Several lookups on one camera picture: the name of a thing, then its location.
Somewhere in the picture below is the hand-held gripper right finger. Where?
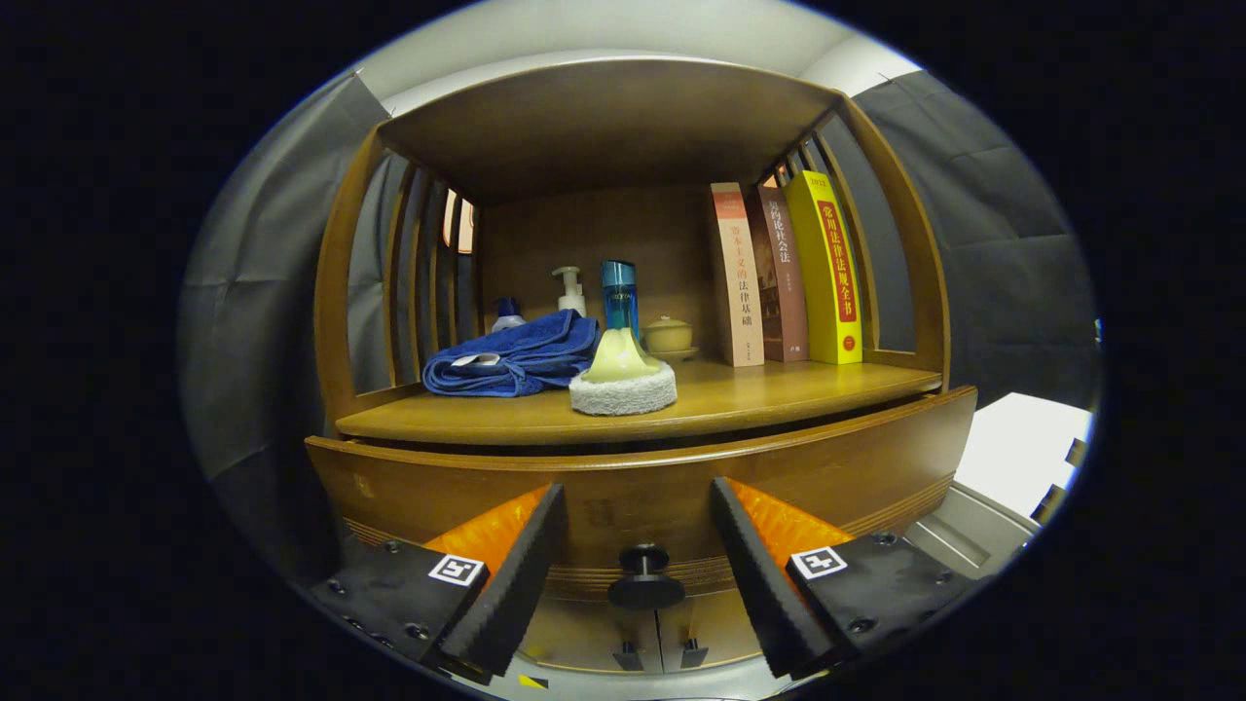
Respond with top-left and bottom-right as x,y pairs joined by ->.
711,477 -> 974,681

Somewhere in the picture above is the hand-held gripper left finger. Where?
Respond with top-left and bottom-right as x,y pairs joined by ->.
310,483 -> 568,683

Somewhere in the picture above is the black drawer knob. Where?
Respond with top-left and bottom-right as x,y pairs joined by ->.
608,543 -> 687,611

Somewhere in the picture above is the wooden drawer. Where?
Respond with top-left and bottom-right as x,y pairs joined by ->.
305,385 -> 979,602

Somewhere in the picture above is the green scrub brush white pad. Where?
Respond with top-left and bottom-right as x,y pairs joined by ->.
568,327 -> 678,417

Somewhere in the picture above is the wooden cabinet door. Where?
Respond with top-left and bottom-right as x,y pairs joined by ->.
657,584 -> 770,673
516,594 -> 663,675

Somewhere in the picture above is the wooden countertop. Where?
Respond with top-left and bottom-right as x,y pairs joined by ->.
336,358 -> 943,447

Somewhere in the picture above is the blue folded towel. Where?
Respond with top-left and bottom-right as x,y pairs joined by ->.
422,310 -> 602,398

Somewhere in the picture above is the yellow lidded ceramic cup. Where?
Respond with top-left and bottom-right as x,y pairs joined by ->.
642,315 -> 698,363

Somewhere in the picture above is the white table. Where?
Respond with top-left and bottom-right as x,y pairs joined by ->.
954,392 -> 1096,522

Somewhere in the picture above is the white pump bottle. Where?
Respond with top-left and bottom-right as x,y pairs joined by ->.
552,266 -> 588,319

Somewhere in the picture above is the blue glass bottle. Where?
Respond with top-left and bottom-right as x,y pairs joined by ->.
601,259 -> 641,342

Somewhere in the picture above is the brown book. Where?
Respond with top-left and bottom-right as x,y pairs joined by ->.
745,185 -> 811,363

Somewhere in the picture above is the orange and white book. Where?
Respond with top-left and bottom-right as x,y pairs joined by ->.
710,182 -> 766,368

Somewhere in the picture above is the yellow book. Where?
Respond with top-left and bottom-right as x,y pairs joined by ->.
784,170 -> 864,366

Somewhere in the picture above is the black backdrop cloth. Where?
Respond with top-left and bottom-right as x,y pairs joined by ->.
178,68 -> 1101,575

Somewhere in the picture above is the wooden cabinet with shelf frame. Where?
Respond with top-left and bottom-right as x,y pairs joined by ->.
305,56 -> 979,675

